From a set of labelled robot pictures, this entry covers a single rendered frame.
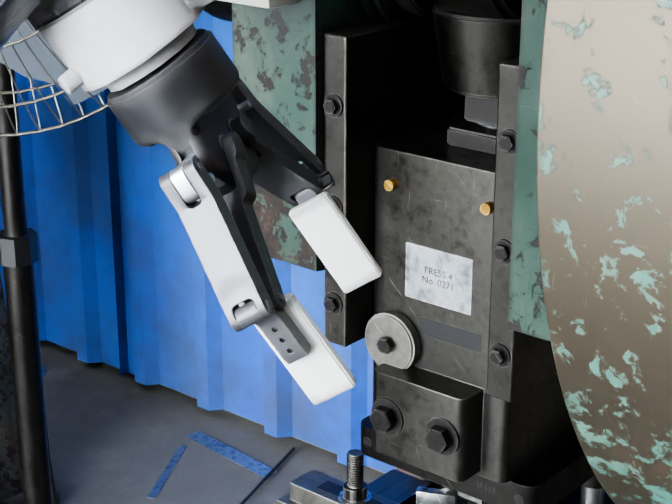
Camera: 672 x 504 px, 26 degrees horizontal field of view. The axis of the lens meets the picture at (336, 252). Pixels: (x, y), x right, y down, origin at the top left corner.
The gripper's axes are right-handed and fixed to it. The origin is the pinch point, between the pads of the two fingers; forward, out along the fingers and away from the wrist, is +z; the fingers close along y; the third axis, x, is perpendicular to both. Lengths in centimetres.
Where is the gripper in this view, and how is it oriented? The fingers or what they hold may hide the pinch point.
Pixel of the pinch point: (341, 321)
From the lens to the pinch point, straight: 92.4
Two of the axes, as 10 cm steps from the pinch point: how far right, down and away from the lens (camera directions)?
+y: -1.4, 4.7, -8.7
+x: 8.3, -4.3, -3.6
